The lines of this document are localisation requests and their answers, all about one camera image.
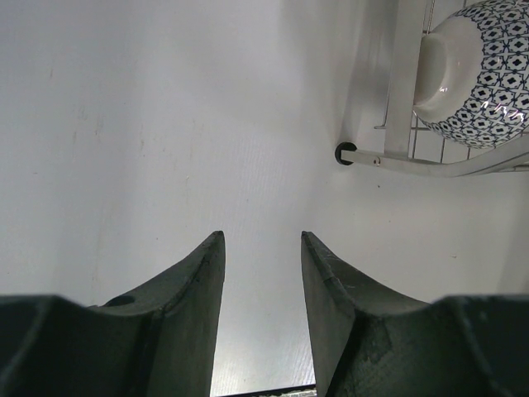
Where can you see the dark blue patterned bowl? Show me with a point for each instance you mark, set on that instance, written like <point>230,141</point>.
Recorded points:
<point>472,75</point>

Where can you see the stainless steel dish rack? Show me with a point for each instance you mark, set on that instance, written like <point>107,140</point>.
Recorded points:
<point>409,146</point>

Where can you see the aluminium front rail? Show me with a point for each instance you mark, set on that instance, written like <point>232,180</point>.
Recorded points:
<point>296,391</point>

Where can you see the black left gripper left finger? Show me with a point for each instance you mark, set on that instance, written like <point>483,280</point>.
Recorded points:
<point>158,339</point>

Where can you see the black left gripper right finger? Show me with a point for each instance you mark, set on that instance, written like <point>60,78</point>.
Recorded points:
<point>370,340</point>

